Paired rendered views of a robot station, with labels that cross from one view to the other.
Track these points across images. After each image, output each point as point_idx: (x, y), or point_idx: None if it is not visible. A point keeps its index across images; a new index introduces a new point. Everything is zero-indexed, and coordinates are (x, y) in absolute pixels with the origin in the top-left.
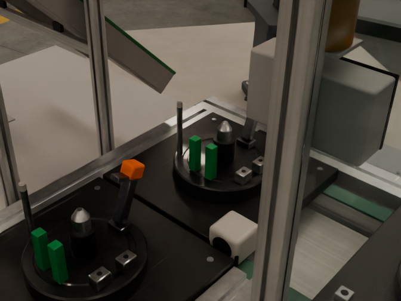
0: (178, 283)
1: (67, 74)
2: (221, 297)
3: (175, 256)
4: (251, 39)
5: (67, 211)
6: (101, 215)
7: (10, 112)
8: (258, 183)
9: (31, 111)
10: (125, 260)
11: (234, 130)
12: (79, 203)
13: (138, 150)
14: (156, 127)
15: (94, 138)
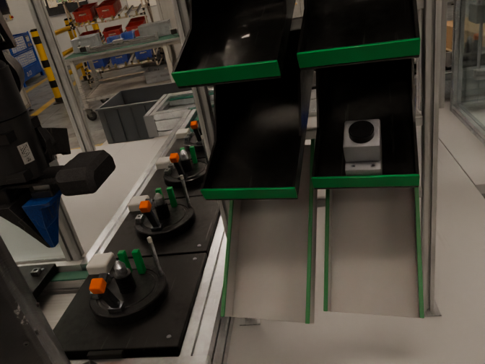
0: (119, 239)
1: None
2: (99, 250)
3: (128, 245)
4: None
5: (200, 230)
6: (172, 227)
7: (439, 320)
8: None
9: (426, 334)
10: (138, 215)
11: (143, 336)
12: (198, 235)
13: (208, 283)
14: (216, 308)
15: (325, 348)
